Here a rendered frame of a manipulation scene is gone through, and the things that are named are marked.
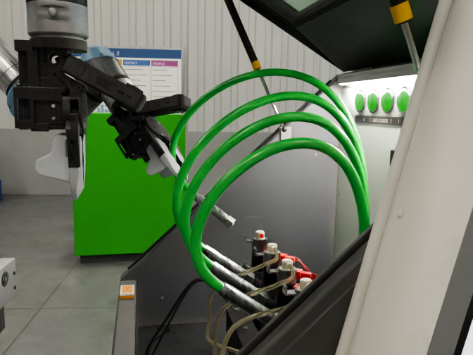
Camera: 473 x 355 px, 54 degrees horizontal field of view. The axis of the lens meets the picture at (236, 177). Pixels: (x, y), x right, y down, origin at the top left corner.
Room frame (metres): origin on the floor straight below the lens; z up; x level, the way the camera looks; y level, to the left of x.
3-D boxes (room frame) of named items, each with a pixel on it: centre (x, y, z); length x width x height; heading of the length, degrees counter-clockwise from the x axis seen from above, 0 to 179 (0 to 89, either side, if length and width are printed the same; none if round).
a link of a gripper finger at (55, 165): (0.61, 0.24, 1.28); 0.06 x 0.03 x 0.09; 102
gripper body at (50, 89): (0.63, 0.24, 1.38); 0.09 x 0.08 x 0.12; 102
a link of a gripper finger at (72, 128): (0.61, 0.22, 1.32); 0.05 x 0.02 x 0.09; 12
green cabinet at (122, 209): (4.38, 1.00, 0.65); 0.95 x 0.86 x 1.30; 102
